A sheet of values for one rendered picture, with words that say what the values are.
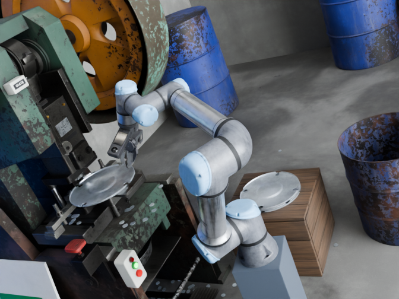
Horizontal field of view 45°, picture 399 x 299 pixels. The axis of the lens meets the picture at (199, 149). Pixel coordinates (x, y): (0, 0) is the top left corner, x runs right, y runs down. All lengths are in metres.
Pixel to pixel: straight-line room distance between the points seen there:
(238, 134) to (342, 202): 1.45
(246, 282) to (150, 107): 0.74
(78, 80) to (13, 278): 0.95
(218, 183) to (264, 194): 0.96
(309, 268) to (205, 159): 1.14
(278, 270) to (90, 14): 1.26
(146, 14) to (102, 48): 0.31
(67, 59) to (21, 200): 0.62
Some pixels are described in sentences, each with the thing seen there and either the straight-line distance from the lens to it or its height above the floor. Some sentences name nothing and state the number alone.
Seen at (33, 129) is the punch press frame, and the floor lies 1.15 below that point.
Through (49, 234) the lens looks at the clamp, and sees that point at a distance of 2.03.
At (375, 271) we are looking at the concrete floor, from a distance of 2.33.
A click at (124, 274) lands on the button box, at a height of 0.57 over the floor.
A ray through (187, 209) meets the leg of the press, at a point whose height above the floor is 0.47.
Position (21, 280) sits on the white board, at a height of 0.49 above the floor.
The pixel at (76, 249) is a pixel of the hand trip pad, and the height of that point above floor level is 0.76.
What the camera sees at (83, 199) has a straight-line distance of 2.01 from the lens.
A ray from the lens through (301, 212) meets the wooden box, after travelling 2.16.
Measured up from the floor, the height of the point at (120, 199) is 0.70.
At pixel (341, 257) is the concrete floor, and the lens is 2.42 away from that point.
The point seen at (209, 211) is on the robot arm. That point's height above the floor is 0.83.
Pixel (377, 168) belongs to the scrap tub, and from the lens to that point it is 2.14.
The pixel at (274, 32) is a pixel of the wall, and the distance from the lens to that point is 5.08.
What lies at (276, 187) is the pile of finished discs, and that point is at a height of 0.38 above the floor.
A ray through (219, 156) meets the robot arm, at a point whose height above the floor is 1.02.
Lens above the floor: 1.63
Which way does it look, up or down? 25 degrees down
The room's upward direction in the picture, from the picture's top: 22 degrees counter-clockwise
